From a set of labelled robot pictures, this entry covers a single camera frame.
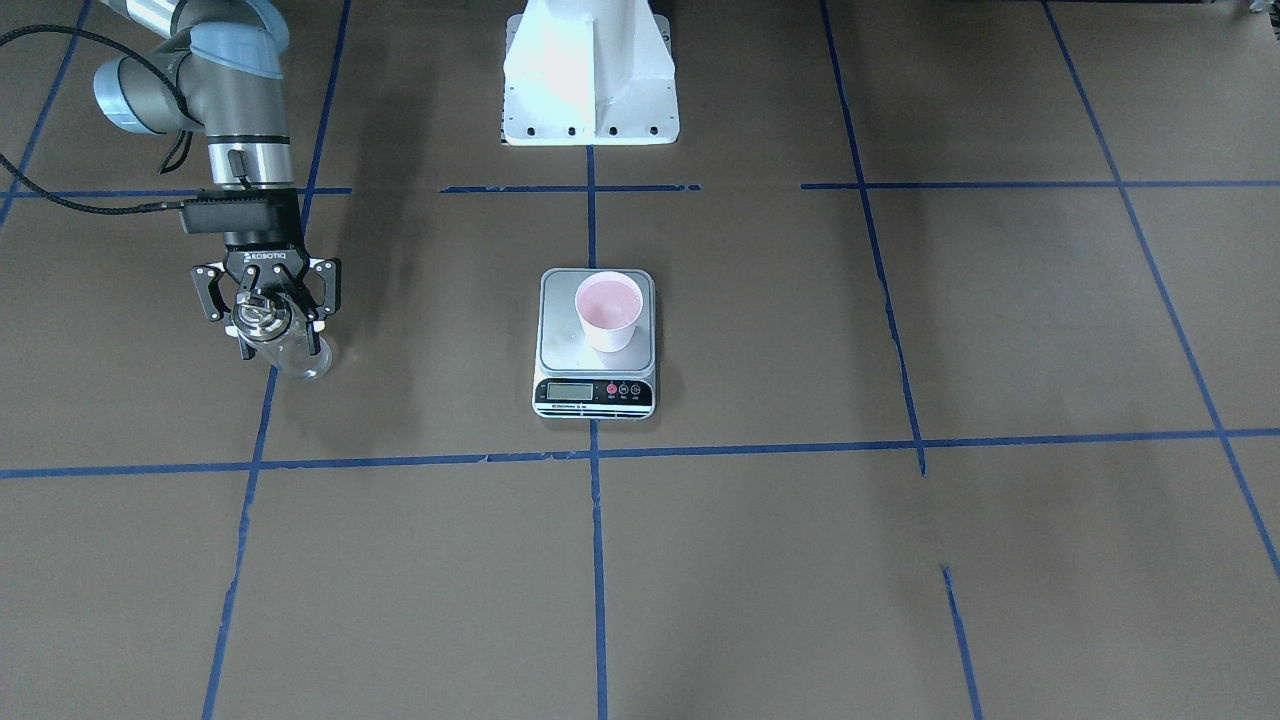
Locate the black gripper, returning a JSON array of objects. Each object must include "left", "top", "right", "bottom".
[{"left": 189, "top": 231, "right": 342, "bottom": 361}]

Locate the clear glass sauce bottle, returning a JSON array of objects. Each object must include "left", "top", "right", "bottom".
[{"left": 230, "top": 290, "right": 334, "bottom": 380}]

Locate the pink plastic cup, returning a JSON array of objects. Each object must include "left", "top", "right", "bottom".
[{"left": 573, "top": 272, "right": 645, "bottom": 354}]

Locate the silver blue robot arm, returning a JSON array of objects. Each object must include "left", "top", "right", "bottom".
[{"left": 93, "top": 1, "right": 340, "bottom": 379}]

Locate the silver kitchen scale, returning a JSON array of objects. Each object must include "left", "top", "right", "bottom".
[{"left": 531, "top": 268, "right": 658, "bottom": 420}]

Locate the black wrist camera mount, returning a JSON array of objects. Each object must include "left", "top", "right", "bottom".
[{"left": 179, "top": 190, "right": 303, "bottom": 245}]

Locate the black camera cable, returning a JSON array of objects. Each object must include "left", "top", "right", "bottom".
[{"left": 0, "top": 24, "right": 197, "bottom": 215}]

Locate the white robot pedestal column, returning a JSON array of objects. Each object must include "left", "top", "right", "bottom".
[{"left": 500, "top": 1, "right": 681, "bottom": 147}]

